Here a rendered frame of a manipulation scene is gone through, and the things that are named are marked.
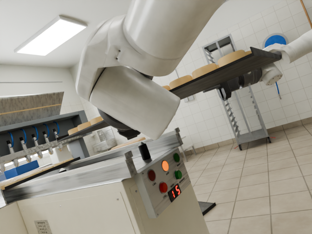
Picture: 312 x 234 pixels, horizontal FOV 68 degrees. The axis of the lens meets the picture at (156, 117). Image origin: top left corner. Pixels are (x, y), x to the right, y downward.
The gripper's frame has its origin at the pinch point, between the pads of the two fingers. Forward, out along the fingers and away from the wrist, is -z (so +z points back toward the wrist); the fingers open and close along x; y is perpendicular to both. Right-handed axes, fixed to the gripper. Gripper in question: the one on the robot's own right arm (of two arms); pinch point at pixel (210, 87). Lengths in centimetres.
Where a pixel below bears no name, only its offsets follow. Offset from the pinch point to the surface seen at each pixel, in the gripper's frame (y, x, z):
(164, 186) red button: 7.3, -24.3, -28.7
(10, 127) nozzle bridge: -41, 16, -83
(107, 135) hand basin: -512, 1, -69
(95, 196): 4, -20, -49
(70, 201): -6, -20, -59
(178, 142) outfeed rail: -6.5, -15.2, -16.9
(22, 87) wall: -420, 151, -189
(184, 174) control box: -3.6, -26.2, -19.3
